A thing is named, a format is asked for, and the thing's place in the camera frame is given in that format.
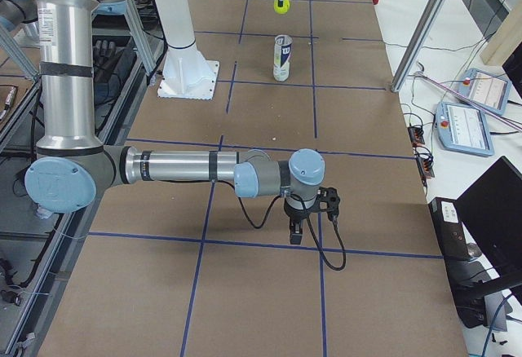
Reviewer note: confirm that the yellow tennis ball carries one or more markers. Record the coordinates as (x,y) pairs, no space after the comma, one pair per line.
(281,7)

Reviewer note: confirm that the clear tennis ball can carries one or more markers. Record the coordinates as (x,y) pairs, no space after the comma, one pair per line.
(281,58)

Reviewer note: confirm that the orange circuit board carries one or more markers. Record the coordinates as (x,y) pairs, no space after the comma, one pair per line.
(416,135)
(425,165)

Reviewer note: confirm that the black desktop box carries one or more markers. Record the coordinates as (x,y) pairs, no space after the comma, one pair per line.
(449,231)

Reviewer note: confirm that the near teach pendant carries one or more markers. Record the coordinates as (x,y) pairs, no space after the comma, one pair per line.
(463,129)

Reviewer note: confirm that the teach pendant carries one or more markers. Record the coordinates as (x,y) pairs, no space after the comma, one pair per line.
(487,89)
(463,129)

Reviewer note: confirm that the black computer monitor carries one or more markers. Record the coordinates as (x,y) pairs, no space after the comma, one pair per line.
(490,209)

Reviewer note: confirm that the wooden beam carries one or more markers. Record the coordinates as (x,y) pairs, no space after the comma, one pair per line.
(508,37)

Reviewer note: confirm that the far teach pendant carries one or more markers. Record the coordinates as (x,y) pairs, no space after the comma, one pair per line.
(487,89)

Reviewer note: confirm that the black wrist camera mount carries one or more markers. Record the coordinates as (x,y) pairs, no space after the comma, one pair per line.
(328,201)

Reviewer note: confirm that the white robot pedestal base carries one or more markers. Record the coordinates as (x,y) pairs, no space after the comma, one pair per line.
(186,73)

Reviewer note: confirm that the aluminium frame post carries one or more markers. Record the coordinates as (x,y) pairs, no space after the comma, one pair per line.
(416,43)

